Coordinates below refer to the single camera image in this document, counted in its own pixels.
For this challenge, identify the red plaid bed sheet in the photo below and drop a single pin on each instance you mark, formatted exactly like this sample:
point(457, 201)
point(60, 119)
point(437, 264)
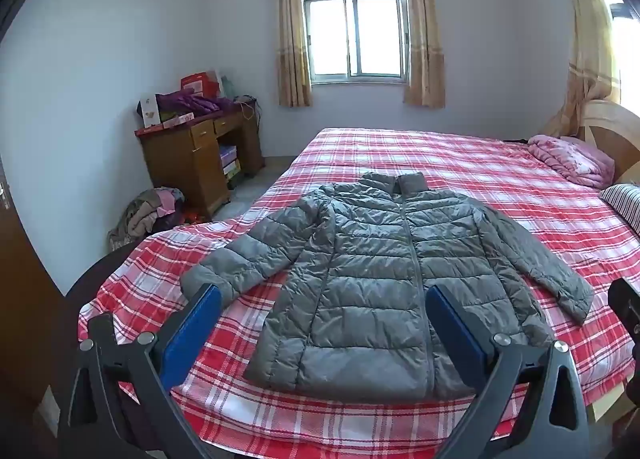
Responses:
point(500, 174)

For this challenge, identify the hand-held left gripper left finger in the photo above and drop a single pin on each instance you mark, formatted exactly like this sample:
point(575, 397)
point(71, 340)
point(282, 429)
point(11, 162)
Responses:
point(192, 326)

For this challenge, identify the pale green bag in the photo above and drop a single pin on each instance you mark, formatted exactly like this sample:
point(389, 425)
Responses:
point(226, 87)

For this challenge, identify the white cardboard box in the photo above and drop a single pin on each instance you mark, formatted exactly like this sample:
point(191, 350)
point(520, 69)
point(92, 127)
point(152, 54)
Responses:
point(151, 113)

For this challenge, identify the striped pillow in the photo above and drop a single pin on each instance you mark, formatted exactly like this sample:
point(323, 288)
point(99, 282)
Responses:
point(625, 204)

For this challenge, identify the flat pink box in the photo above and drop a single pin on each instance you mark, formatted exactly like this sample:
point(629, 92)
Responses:
point(178, 120)

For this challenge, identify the pile of clothes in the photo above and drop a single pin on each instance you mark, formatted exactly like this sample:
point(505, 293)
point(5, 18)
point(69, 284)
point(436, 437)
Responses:
point(145, 216)

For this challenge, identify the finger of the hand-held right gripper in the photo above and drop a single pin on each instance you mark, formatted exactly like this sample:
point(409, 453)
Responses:
point(626, 306)

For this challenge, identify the sliding window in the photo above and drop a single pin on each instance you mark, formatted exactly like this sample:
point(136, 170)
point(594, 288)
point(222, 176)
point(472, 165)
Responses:
point(355, 34)

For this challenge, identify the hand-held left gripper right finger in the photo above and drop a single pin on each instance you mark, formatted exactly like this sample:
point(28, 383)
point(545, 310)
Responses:
point(455, 329)

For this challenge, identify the wooden desk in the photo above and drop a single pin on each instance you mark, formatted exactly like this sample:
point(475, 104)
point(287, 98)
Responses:
point(175, 164)

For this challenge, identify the brown wooden door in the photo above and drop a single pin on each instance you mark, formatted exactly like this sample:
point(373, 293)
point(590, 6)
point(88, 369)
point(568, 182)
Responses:
point(22, 299)

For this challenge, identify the bright side window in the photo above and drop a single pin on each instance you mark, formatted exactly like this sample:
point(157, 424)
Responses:
point(629, 59)

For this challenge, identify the beige patterned curtain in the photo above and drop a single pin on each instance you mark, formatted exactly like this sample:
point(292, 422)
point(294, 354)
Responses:
point(424, 39)
point(292, 39)
point(590, 49)

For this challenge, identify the red cardboard box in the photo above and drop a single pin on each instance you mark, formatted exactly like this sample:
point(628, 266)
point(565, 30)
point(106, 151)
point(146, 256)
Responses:
point(199, 83)

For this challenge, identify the pink folded quilt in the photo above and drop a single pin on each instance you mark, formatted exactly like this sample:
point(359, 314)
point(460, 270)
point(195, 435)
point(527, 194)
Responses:
point(570, 159)

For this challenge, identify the grey puffer jacket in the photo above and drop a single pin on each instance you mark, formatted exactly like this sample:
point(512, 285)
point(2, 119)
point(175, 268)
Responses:
point(360, 284)

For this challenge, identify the stack of boxes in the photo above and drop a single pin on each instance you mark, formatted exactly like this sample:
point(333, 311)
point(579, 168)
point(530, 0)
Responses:
point(230, 164)

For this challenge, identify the purple clothing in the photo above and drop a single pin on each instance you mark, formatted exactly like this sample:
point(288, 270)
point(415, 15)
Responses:
point(192, 103)

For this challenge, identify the wooden bed headboard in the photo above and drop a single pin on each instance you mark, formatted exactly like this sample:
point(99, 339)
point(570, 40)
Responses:
point(607, 124)

